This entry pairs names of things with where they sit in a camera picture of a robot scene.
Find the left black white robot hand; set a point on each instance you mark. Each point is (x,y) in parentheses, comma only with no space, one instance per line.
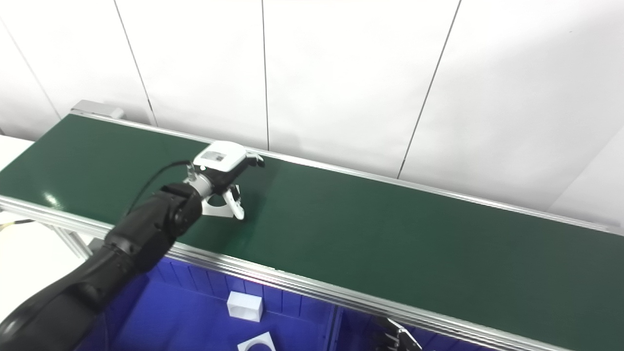
(219,157)

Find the green conveyor belt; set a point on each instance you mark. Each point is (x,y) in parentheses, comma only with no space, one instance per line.
(292,282)
(365,234)

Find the white rectangular block part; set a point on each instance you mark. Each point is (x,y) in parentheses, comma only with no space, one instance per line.
(243,307)

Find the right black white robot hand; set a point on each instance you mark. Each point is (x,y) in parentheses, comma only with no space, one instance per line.
(397,341)

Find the white square part with hole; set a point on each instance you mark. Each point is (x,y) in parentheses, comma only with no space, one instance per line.
(253,345)
(214,209)

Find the blue plastic bin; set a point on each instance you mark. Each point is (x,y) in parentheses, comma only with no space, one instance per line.
(185,312)

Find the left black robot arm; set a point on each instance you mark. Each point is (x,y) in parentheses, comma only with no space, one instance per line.
(131,239)

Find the aluminium conveyor leg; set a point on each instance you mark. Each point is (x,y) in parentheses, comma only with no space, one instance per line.
(70,241)

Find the grey conveyor motor box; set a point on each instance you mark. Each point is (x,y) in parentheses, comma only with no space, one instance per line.
(97,108)

